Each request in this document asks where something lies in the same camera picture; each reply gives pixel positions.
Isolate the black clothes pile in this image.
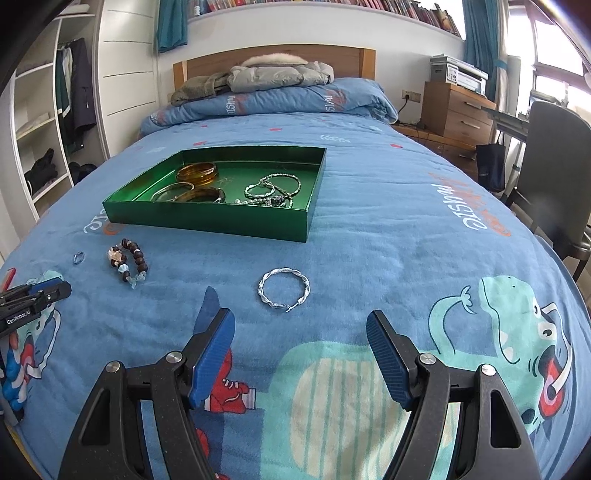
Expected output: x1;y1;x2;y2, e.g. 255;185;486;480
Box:
24;148;58;195

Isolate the plain silver bangle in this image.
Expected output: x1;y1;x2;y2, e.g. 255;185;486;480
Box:
151;182;195;202

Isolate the grey chair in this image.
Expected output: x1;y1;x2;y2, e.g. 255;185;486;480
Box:
503;100;591;282

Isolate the brown translucent bangle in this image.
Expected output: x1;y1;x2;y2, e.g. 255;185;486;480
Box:
178;186;227;205

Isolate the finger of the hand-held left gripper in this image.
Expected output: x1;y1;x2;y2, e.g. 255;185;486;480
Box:
25;282;73;309
0;281;63;298

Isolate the amber orange bangle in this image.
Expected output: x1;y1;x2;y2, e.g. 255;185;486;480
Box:
176;162;219;183

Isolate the black bag in wardrobe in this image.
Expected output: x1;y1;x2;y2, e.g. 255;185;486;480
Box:
68;161;98;185

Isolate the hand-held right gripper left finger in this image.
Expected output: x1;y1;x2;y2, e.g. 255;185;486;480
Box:
56;308;236;480

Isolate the green rectangular tray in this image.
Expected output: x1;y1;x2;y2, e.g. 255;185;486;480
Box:
102;147;328;243

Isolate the twisted silver bracelet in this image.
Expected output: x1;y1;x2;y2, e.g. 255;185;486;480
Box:
257;268;311;313
244;182;276;200

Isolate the grey desk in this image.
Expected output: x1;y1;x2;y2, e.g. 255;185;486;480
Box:
480;106;532;134

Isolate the row of books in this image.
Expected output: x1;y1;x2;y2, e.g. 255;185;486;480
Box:
187;0;462;38

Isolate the grey puffer jacket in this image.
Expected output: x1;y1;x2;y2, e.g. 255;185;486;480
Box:
227;53;334;92

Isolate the white open wardrobe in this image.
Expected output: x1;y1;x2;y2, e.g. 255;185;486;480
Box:
0;0;162;222

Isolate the olive fleece jacket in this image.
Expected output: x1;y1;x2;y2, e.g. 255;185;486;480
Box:
170;74;232;106

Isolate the thin silver chain bracelet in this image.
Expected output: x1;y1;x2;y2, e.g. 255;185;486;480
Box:
233;196;294;209

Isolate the wooden drawer chest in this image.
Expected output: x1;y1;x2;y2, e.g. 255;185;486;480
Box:
422;82;497;149

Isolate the hanging dark jacket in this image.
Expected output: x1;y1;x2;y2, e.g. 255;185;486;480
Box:
69;38;98;134

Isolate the white printer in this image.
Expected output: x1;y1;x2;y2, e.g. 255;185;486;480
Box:
429;54;489;95

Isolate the blue dinosaur print bedsheet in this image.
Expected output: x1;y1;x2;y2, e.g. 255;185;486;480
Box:
0;111;591;480

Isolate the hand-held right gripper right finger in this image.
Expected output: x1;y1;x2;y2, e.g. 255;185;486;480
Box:
366;310;542;480

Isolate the black tote bag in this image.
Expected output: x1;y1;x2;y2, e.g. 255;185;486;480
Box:
475;143;507;192

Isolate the wooden headboard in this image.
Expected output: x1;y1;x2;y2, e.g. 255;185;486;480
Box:
174;45;377;90

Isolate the silver bead chain bracelet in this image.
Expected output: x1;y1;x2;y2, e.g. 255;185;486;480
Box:
261;173;302;197

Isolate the hanging white green garment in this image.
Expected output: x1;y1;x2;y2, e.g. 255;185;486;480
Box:
55;46;75;153

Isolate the dark bead bracelet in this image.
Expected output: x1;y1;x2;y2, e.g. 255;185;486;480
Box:
107;238;149;291

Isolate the folded blue duvet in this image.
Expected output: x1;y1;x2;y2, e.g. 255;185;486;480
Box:
140;78;399;136

